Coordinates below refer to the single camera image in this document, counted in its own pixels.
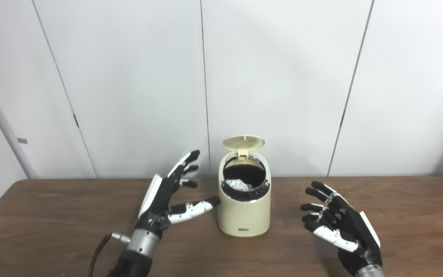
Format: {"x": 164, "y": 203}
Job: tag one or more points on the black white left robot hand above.
{"x": 160, "y": 200}

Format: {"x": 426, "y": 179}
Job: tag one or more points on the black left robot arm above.
{"x": 140, "y": 246}

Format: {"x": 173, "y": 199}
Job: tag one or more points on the cream-colored desktop bin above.
{"x": 244, "y": 215}

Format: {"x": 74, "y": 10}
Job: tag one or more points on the large white paper ball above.
{"x": 238, "y": 185}

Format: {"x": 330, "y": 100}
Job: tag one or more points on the cream round bin lid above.
{"x": 243, "y": 142}

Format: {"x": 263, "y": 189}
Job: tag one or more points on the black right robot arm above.
{"x": 369, "y": 272}

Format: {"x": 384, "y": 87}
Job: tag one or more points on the small grey wall label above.
{"x": 22, "y": 141}

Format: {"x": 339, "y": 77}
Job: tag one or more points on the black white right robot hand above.
{"x": 354, "y": 234}

